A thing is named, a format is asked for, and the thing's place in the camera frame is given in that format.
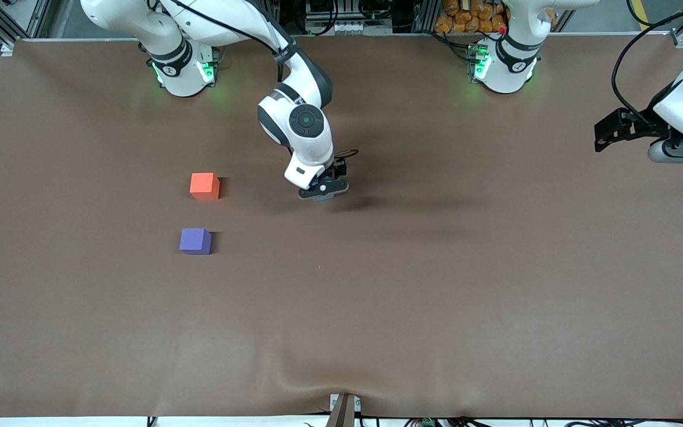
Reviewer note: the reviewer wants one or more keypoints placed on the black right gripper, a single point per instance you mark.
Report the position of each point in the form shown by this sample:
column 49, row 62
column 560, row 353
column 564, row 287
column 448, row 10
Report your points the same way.
column 337, row 169

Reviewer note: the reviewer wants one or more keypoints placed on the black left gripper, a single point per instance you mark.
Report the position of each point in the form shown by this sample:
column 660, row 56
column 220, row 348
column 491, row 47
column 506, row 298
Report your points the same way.
column 640, row 122

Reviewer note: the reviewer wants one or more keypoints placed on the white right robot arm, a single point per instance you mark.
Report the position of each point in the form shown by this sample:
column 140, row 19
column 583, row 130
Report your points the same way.
column 306, row 121

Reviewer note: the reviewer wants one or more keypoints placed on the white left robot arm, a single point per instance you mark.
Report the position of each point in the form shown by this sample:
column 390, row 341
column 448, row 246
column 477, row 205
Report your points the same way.
column 504, row 74

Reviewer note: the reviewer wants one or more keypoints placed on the orange foam block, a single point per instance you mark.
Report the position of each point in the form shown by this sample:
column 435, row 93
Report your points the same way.
column 204, row 186

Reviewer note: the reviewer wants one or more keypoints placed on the purple foam block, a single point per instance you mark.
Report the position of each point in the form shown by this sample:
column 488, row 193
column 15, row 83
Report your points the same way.
column 195, row 241

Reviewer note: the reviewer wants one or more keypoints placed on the brown table cover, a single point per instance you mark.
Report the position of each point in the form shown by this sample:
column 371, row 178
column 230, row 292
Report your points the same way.
column 341, row 308

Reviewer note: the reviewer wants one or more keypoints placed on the white power strip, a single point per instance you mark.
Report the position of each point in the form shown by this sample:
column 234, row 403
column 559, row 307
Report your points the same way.
column 346, row 27

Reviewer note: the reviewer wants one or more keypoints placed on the pile of orange objects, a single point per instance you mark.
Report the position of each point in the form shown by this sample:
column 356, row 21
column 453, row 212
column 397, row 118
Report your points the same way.
column 466, row 18

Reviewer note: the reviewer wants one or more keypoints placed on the metal table clamp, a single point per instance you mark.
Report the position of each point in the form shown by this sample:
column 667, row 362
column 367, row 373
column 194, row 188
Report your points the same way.
column 343, row 410

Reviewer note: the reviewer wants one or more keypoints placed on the green terminal connector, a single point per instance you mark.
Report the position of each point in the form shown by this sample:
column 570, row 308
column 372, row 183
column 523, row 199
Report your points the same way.
column 427, row 423

